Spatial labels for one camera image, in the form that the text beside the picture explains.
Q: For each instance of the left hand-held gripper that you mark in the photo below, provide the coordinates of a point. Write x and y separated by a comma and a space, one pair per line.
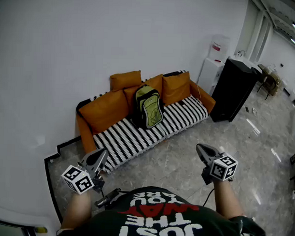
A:
77, 180

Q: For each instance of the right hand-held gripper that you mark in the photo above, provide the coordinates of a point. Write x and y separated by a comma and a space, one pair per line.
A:
223, 169

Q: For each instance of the orange sofa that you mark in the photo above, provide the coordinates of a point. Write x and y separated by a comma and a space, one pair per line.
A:
85, 134

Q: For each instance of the green backpack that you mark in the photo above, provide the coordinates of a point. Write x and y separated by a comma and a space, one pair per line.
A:
150, 108

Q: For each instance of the person's left forearm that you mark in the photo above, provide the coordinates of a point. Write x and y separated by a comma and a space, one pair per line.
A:
77, 209

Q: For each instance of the person's right forearm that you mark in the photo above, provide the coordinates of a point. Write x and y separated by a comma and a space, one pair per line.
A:
228, 200

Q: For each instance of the black waist device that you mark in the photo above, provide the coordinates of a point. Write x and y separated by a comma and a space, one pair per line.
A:
107, 197

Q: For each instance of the black white striped seat cover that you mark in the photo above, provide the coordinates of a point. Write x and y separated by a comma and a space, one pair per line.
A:
129, 141

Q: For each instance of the large orange cushion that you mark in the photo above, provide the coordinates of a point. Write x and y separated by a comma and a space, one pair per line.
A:
104, 111

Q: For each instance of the black cabinet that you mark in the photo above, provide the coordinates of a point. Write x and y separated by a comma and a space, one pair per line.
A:
233, 91

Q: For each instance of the white water dispenser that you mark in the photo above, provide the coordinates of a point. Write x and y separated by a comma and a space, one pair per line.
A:
208, 76

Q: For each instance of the dark green printed t-shirt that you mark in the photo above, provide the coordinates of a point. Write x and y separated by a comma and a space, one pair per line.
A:
163, 224

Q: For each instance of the small orange cushion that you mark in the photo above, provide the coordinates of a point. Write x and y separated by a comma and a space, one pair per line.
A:
125, 80

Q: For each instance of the dark chair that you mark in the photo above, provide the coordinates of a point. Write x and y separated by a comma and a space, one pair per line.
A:
269, 83

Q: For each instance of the clear water bottle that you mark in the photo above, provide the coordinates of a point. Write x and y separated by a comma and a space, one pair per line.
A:
219, 47

